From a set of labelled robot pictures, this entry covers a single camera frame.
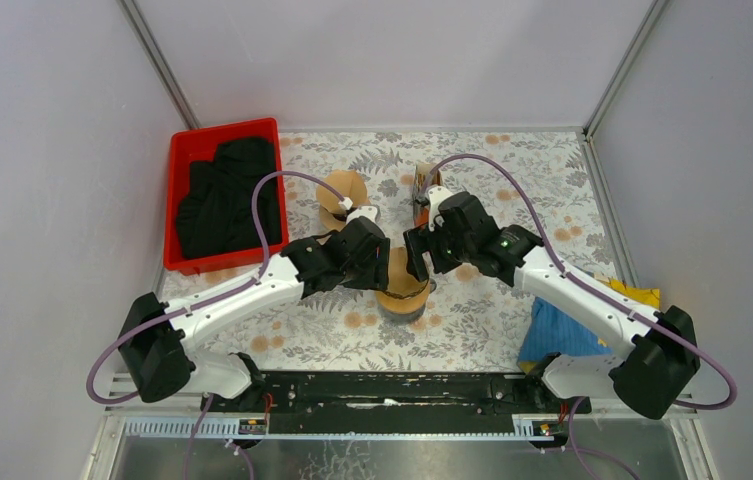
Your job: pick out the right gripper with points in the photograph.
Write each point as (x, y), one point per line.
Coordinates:
(419, 240)

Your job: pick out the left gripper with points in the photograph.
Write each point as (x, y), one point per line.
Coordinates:
(371, 258)

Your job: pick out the orange coffee filter box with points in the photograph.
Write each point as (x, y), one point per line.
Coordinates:
(424, 178)

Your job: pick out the red-rimmed glass carafe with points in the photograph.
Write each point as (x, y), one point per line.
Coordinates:
(339, 240)

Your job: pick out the grey glass pitcher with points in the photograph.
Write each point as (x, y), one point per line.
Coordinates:
(403, 312)

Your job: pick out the grey ribbed glass dripper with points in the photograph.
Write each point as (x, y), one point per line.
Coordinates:
(406, 290)

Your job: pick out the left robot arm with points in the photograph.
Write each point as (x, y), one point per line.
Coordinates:
(162, 344)

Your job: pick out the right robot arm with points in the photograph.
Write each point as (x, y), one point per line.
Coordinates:
(650, 362)

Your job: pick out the floral table mat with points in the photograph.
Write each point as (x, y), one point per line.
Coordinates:
(471, 323)

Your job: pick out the black cloth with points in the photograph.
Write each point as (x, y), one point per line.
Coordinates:
(215, 217)

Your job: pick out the blue cloth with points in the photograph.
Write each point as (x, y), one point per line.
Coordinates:
(553, 331)

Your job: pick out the red plastic bin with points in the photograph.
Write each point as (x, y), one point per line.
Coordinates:
(191, 146)

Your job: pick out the yellow blue snack bag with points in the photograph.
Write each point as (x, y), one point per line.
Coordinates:
(647, 296)

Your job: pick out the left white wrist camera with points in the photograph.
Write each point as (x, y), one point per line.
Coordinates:
(351, 212)

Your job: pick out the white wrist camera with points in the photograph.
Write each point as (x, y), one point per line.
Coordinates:
(427, 205)
(351, 212)

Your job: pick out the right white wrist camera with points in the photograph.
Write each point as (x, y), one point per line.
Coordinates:
(427, 205)

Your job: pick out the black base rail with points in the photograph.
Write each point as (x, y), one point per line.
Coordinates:
(411, 403)

